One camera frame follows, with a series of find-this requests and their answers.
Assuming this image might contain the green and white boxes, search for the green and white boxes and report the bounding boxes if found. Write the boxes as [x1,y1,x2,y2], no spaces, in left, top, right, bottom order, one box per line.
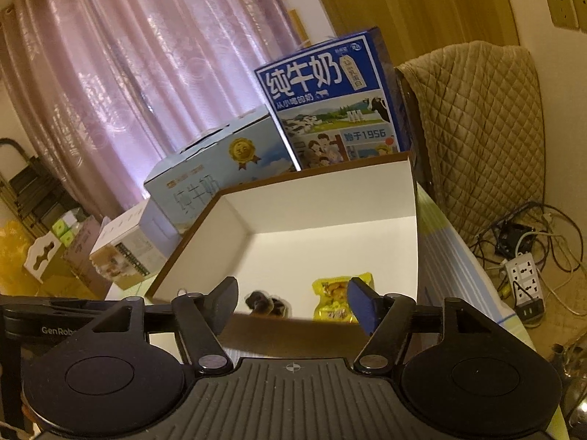
[52,208,86,247]

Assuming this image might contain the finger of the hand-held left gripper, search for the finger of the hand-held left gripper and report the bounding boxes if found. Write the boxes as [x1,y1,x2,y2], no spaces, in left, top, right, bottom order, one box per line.
[46,299,129,313]

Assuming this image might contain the dark blue milk carton box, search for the dark blue milk carton box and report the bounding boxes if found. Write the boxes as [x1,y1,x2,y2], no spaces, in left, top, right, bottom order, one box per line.
[254,26,416,173]

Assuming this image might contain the yellow snack packet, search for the yellow snack packet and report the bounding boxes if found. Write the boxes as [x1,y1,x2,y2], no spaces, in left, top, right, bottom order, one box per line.
[312,274,375,324]

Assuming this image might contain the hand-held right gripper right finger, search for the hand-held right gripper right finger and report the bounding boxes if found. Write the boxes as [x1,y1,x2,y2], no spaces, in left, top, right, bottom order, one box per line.
[347,277,507,377]

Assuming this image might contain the black power adapter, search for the black power adapter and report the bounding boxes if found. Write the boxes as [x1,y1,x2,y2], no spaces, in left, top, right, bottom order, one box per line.
[494,222,533,257]

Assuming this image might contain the light blue milk carton box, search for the light blue milk carton box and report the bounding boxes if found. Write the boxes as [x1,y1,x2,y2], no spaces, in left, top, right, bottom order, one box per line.
[143,104,300,240]

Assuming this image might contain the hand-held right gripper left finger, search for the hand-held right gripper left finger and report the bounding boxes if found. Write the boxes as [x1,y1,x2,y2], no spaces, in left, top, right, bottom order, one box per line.
[80,277,240,375]

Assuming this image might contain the wooden wardrobe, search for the wooden wardrobe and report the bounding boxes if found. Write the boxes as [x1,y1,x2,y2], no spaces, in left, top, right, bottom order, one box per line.
[302,0,520,70]

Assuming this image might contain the brown pinkish carton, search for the brown pinkish carton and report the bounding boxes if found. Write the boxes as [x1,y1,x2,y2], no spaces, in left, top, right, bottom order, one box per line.
[61,217,114,300]

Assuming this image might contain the black step ladder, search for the black step ladder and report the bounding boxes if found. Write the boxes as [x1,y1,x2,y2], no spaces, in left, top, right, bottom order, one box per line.
[0,137,89,241]

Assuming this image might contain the pink curtain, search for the pink curtain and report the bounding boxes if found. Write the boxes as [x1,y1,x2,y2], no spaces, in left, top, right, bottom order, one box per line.
[0,0,313,227]

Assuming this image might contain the white power strip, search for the white power strip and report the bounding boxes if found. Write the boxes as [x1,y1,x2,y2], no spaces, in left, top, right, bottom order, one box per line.
[506,250,547,320]

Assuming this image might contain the white cut-out cardboard piece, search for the white cut-out cardboard piece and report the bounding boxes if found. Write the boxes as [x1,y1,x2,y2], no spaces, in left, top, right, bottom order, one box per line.
[24,233,63,283]

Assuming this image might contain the small white printed box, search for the small white printed box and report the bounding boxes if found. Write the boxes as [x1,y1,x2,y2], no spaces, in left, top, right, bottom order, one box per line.
[89,199,182,291]

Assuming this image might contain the wall socket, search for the wall socket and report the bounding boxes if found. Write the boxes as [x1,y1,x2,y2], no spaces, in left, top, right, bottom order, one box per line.
[544,0,574,29]
[570,0,587,34]

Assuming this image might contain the tan quilted cover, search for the tan quilted cover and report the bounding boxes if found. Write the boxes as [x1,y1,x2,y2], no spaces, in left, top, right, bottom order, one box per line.
[395,43,547,245]

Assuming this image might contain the brown cardboard box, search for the brown cardboard box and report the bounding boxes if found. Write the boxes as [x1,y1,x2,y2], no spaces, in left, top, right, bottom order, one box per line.
[144,150,421,363]

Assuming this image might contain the dark small object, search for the dark small object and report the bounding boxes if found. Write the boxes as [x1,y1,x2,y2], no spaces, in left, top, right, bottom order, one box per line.
[244,290,291,318]

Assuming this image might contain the metal kettle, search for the metal kettle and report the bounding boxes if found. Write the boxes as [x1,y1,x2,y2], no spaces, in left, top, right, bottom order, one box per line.
[547,329,587,440]

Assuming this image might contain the tangle of cables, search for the tangle of cables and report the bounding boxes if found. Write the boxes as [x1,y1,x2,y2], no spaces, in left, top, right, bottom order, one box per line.
[474,201,587,318]

